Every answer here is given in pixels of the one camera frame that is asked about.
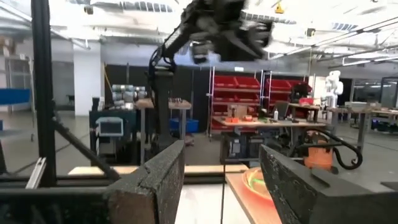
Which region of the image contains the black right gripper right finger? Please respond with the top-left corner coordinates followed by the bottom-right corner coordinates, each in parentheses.
top-left (259, 144), bottom-right (398, 224)

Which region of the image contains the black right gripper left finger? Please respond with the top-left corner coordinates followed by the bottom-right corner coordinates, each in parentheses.
top-left (104, 139), bottom-right (187, 224)

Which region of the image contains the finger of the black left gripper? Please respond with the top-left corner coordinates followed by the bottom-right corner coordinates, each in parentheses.
top-left (219, 30), bottom-right (265, 62)
top-left (247, 21), bottom-right (274, 47)

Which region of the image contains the green translucent plate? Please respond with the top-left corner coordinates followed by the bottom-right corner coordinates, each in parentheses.
top-left (247, 175), bottom-right (268, 192)

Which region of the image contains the orange translucent plate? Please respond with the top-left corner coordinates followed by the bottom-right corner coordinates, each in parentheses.
top-left (241, 167), bottom-right (271, 200)

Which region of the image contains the red bin storage rack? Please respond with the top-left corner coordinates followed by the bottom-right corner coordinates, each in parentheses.
top-left (260, 70), bottom-right (313, 119)
top-left (207, 66), bottom-right (264, 138)

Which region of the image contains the orange shop vacuum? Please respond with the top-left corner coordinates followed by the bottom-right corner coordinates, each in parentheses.
top-left (303, 130), bottom-right (336, 171)

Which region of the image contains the cardboard box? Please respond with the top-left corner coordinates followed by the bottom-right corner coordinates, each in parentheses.
top-left (226, 105), bottom-right (248, 118)

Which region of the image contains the dark cart with monitor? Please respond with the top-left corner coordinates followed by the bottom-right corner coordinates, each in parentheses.
top-left (89, 108), bottom-right (137, 166)

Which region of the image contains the blue storage bin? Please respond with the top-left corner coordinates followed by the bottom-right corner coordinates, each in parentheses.
top-left (169, 118), bottom-right (200, 134)

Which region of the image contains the wooden workbench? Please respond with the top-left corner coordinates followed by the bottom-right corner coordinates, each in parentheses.
top-left (213, 114), bottom-right (326, 162)

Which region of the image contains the wooden table on metal legs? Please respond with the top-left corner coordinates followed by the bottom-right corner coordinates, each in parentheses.
top-left (134, 98), bottom-right (193, 166)

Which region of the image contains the black equipment case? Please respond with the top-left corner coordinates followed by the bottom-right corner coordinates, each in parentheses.
top-left (220, 132), bottom-right (265, 164)

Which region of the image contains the white robot figure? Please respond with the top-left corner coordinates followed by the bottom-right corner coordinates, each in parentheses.
top-left (324, 70), bottom-right (345, 108)

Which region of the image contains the grey cylindrical equipment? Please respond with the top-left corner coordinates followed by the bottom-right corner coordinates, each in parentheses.
top-left (111, 83), bottom-right (147, 110)

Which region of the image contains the long wooden table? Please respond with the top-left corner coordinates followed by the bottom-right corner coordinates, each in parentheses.
top-left (326, 101), bottom-right (398, 150)

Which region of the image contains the blue panel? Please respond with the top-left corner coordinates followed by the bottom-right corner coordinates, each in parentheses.
top-left (0, 88), bottom-right (32, 106)

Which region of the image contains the silver metal bracket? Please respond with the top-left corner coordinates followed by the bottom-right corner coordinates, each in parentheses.
top-left (25, 157), bottom-right (47, 190)

